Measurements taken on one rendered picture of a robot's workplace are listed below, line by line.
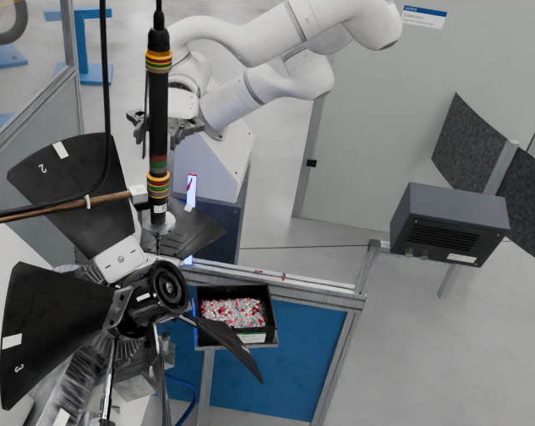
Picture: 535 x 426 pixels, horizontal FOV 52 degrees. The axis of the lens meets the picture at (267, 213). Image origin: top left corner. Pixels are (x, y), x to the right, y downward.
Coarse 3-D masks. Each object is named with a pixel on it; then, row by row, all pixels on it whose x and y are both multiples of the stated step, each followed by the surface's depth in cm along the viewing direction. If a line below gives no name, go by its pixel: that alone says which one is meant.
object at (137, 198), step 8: (136, 192) 103; (144, 192) 103; (136, 200) 103; (144, 200) 104; (136, 208) 103; (144, 208) 104; (144, 216) 106; (168, 216) 112; (144, 224) 107; (152, 224) 109; (168, 224) 110; (152, 232) 108; (160, 232) 108; (168, 232) 109
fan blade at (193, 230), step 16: (176, 208) 136; (192, 208) 139; (176, 224) 130; (192, 224) 133; (208, 224) 137; (144, 240) 123; (160, 240) 124; (176, 240) 125; (192, 240) 127; (208, 240) 131; (176, 256) 120
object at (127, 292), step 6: (126, 288) 102; (132, 288) 103; (114, 294) 99; (120, 294) 101; (126, 294) 103; (114, 300) 100; (120, 300) 102; (126, 300) 104; (114, 306) 101; (120, 306) 103; (126, 306) 105; (108, 312) 100; (120, 312) 104; (108, 318) 101; (114, 318) 103; (120, 318) 105; (108, 324) 103; (114, 324) 105; (102, 330) 102
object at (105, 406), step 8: (112, 344) 108; (112, 352) 107; (112, 360) 106; (112, 368) 105; (112, 376) 104; (104, 384) 103; (112, 384) 103; (104, 392) 102; (104, 400) 100; (104, 408) 99; (104, 416) 99
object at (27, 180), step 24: (72, 144) 108; (96, 144) 111; (24, 168) 102; (72, 168) 106; (96, 168) 109; (120, 168) 112; (24, 192) 102; (48, 192) 104; (72, 192) 106; (96, 192) 107; (48, 216) 104; (72, 216) 105; (96, 216) 107; (120, 216) 109; (72, 240) 105; (96, 240) 107; (120, 240) 108
